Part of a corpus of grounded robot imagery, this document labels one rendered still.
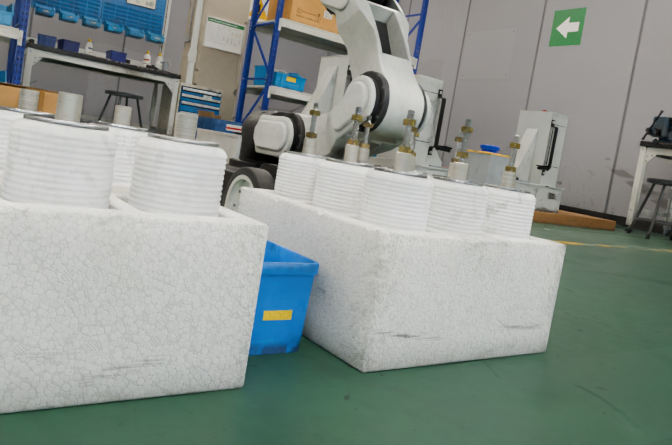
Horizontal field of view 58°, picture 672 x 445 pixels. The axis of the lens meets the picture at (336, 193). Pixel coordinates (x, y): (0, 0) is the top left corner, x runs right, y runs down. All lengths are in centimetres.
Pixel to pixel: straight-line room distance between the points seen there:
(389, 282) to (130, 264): 33
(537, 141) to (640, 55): 229
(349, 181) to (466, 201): 17
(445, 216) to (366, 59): 67
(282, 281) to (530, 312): 42
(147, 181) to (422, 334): 41
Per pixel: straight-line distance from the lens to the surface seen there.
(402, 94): 140
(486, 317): 93
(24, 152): 61
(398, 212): 81
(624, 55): 684
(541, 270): 101
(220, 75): 746
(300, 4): 633
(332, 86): 348
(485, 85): 785
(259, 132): 177
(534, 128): 476
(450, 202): 89
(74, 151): 59
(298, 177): 99
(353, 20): 152
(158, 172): 63
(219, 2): 752
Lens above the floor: 27
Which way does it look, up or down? 4 degrees down
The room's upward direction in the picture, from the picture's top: 9 degrees clockwise
